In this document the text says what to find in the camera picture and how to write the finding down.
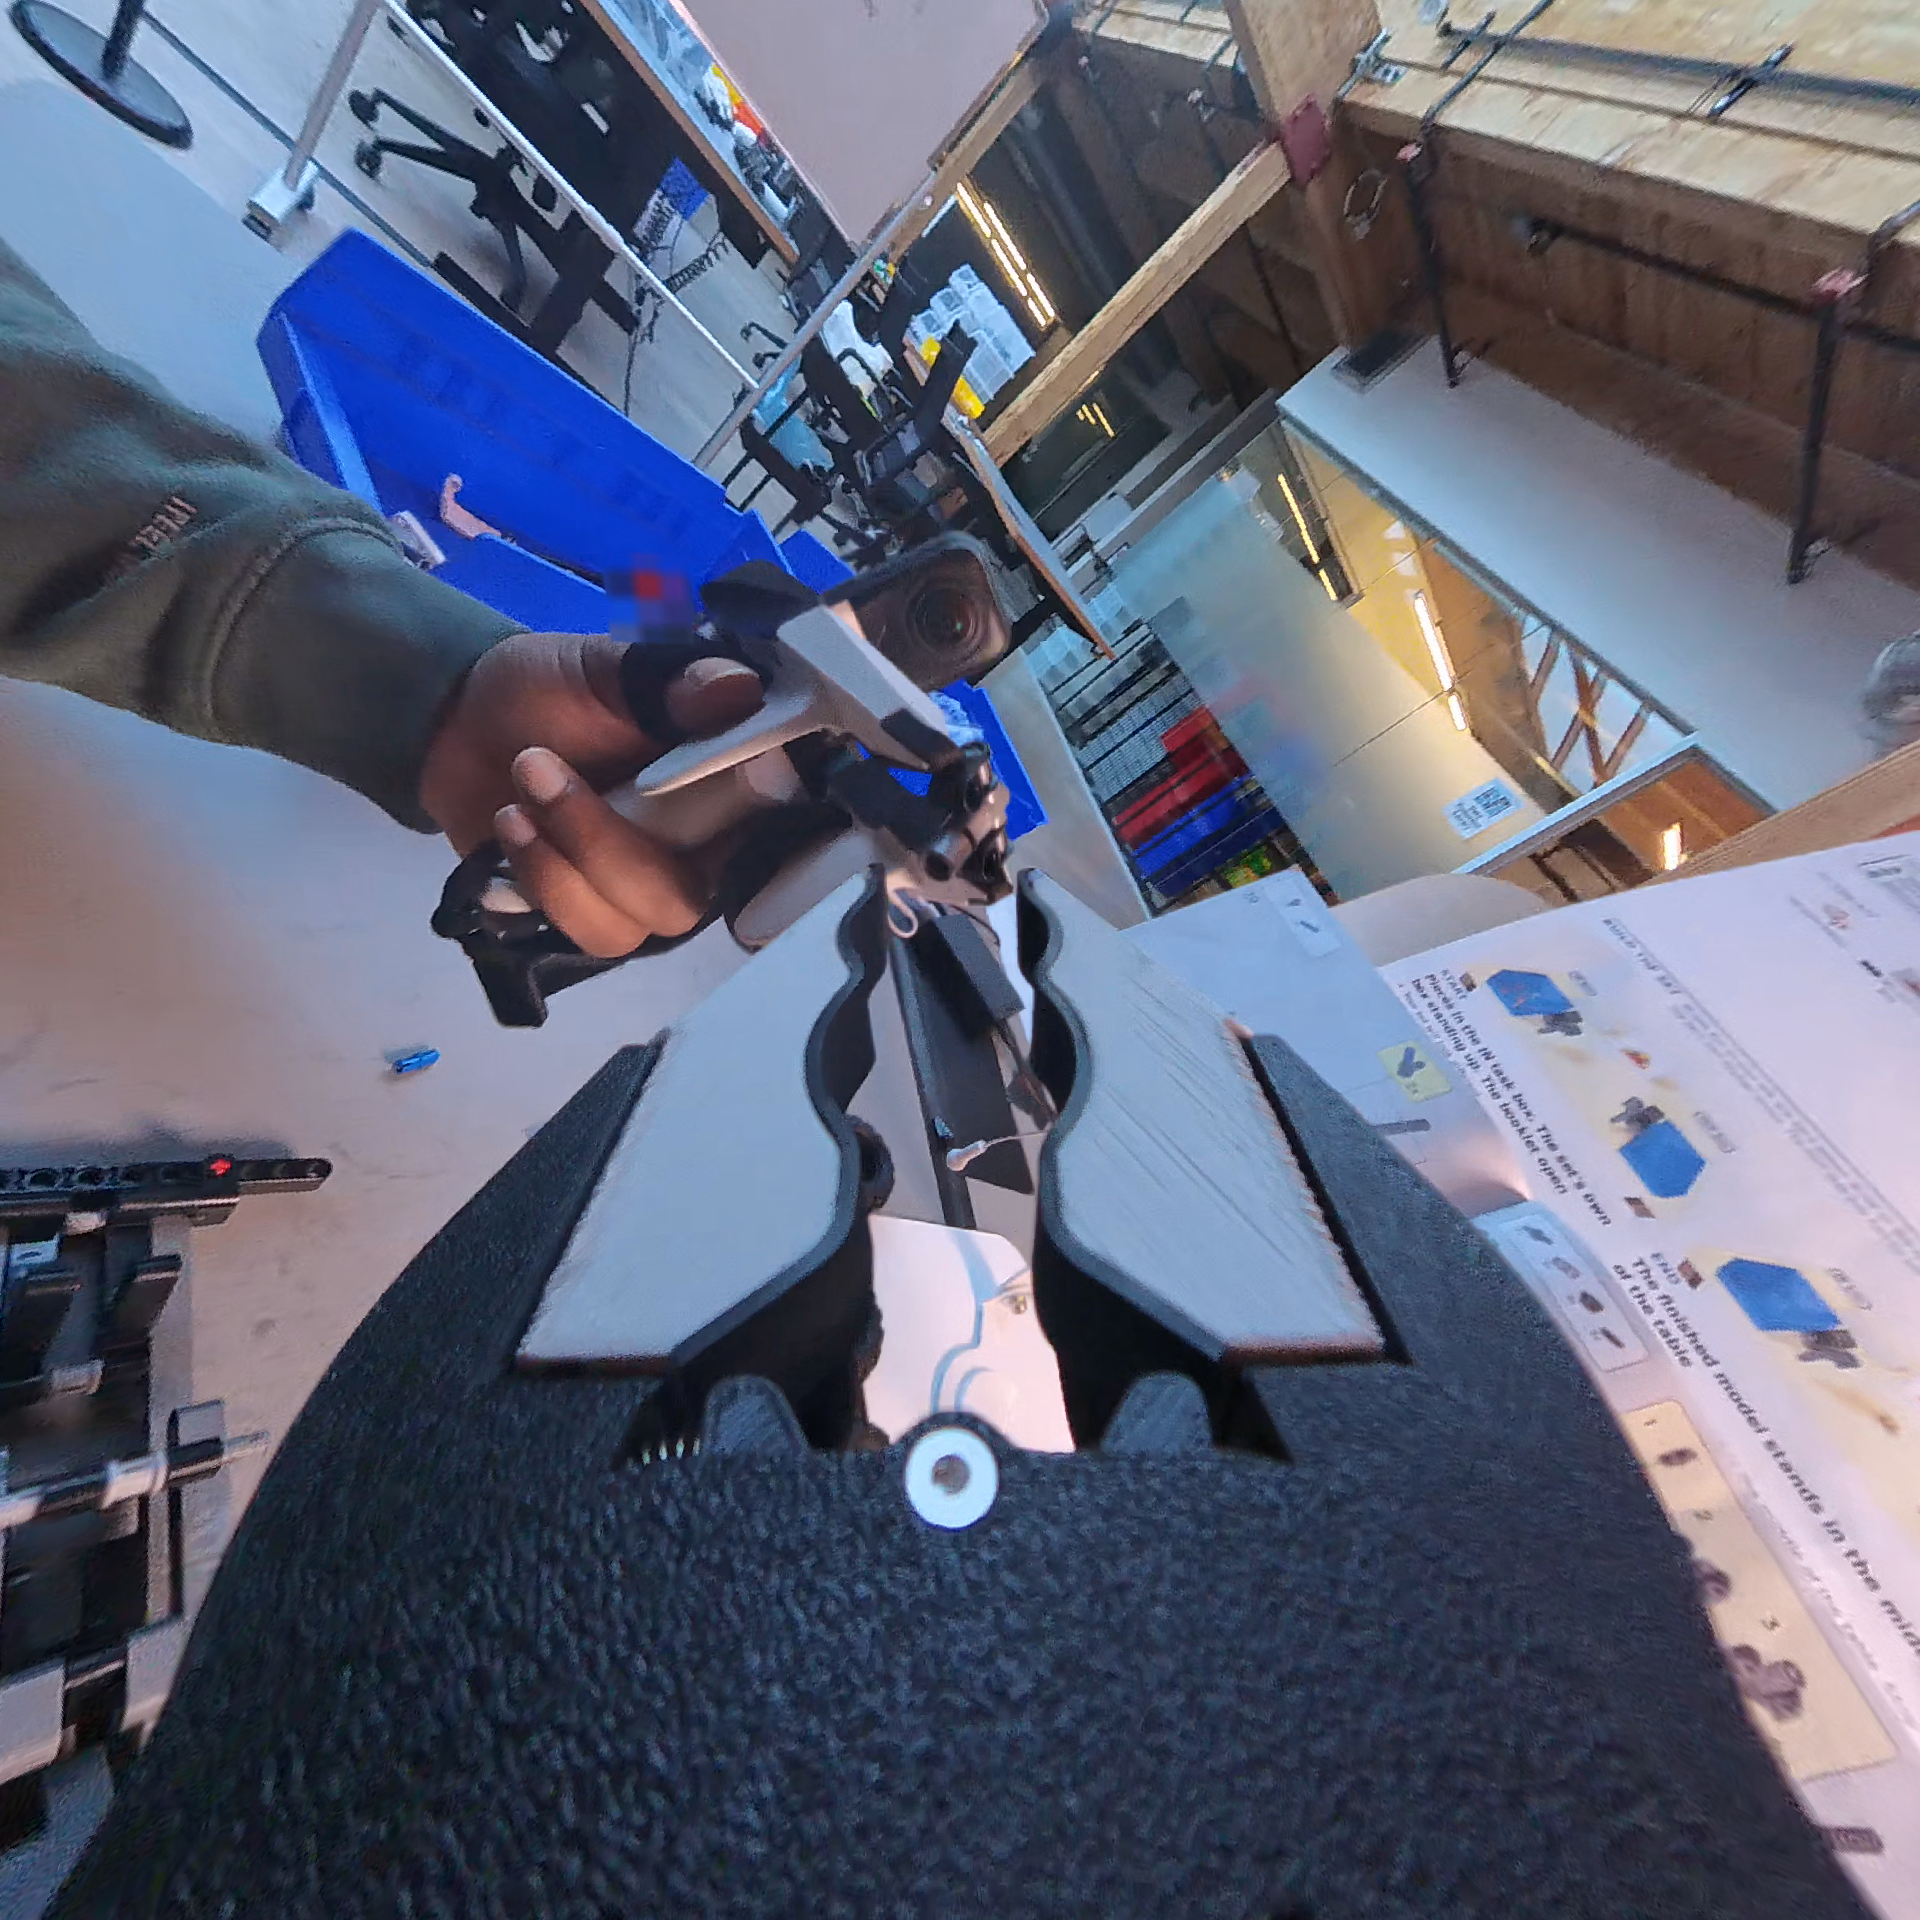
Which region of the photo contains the stack of clear storage boxes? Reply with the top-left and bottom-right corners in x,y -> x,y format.
896,263 -> 1040,425

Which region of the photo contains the toy instruction booklet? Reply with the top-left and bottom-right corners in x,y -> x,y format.
1117,863 -> 1518,1222

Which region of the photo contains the black pole stand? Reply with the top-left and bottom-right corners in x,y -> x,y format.
7,0 -> 200,153

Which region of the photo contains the black office chair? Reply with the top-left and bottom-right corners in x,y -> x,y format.
347,0 -> 632,361

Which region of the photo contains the grey desk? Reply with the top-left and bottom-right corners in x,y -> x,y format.
0,75 -> 1164,1920

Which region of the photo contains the printed instruction sheet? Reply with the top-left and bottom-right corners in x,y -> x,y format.
1375,832 -> 1920,1920

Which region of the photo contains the small black grey connector assembly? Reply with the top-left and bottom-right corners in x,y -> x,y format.
815,747 -> 1018,905

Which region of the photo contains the pale partition board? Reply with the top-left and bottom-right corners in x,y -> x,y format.
679,0 -> 1051,254

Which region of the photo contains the person's left hand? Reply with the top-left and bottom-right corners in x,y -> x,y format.
420,632 -> 783,963

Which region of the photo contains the grey black toy chassis assembly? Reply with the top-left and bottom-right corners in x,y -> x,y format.
0,1147 -> 336,1854

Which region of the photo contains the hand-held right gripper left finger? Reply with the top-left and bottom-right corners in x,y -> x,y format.
517,866 -> 888,1374

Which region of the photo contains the wooden post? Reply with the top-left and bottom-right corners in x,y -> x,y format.
983,0 -> 1386,472

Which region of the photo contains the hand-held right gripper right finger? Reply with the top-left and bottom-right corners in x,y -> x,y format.
1018,866 -> 1386,1364

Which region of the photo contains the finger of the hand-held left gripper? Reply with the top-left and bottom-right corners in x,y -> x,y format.
728,831 -> 887,951
778,596 -> 965,770

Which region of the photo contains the metal book stand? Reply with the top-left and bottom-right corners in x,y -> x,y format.
866,866 -> 1568,1454

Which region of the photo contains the wooden-top desk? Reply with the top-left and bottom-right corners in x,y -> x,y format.
720,257 -> 1124,666

